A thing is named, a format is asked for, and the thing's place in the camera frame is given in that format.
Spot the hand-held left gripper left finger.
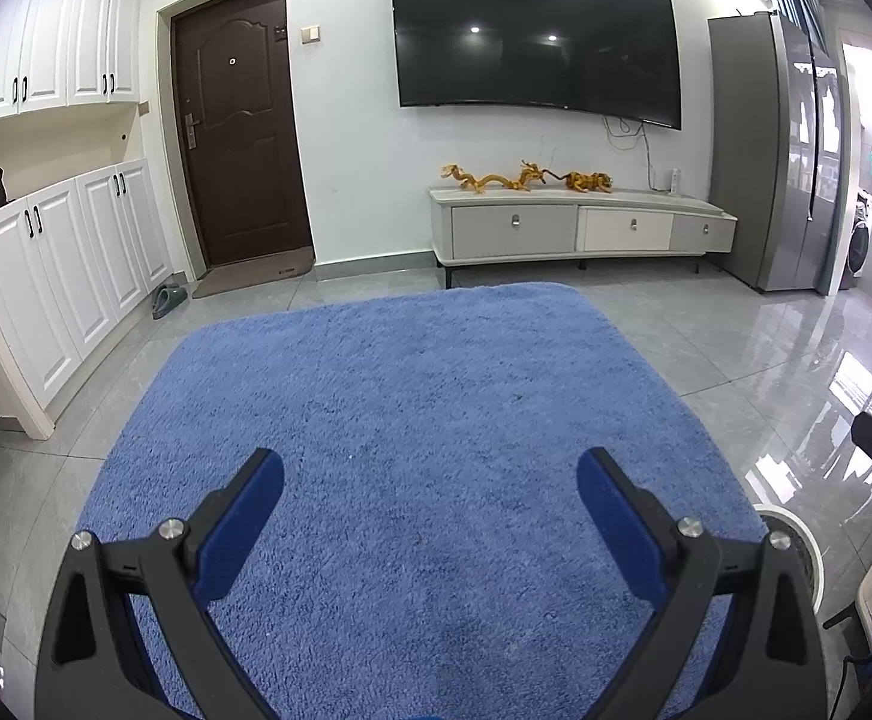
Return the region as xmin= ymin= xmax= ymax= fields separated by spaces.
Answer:
xmin=35 ymin=448 xmax=285 ymax=720

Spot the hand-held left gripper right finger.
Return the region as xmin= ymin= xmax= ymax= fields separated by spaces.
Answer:
xmin=577 ymin=448 xmax=831 ymax=720

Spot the white round trash bin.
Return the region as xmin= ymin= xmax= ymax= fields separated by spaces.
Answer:
xmin=754 ymin=506 xmax=827 ymax=608

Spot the washing machine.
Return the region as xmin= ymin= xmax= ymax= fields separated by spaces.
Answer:
xmin=841 ymin=191 xmax=872 ymax=292

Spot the blue fluffy rug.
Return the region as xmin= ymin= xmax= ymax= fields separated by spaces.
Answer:
xmin=68 ymin=283 xmax=771 ymax=720

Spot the brown doormat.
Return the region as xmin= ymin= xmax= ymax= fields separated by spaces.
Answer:
xmin=194 ymin=249 xmax=315 ymax=299

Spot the white lower shoe cabinet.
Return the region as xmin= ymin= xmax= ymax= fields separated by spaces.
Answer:
xmin=0 ymin=160 xmax=175 ymax=440

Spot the grey refrigerator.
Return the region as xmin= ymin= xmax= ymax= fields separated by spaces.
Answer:
xmin=708 ymin=11 xmax=846 ymax=297

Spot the white television cabinet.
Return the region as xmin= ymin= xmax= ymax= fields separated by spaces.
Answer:
xmin=428 ymin=186 xmax=738 ymax=290

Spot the dark brown door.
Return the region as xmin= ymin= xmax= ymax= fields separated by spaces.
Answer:
xmin=171 ymin=0 xmax=315 ymax=271

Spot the golden dragon figurine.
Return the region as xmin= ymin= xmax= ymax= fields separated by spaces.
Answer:
xmin=440 ymin=160 xmax=564 ymax=196

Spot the blue-grey curtain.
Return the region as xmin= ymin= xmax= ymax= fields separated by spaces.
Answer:
xmin=769 ymin=0 xmax=827 ymax=53

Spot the black cable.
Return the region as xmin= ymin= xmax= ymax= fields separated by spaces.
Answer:
xmin=824 ymin=611 xmax=861 ymax=720

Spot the television cable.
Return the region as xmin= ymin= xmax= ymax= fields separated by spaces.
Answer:
xmin=605 ymin=116 xmax=669 ymax=192

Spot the black wall television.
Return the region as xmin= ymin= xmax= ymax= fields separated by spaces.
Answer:
xmin=389 ymin=0 xmax=683 ymax=131

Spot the white upper wall cabinet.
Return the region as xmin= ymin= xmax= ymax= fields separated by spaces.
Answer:
xmin=0 ymin=0 xmax=143 ymax=132

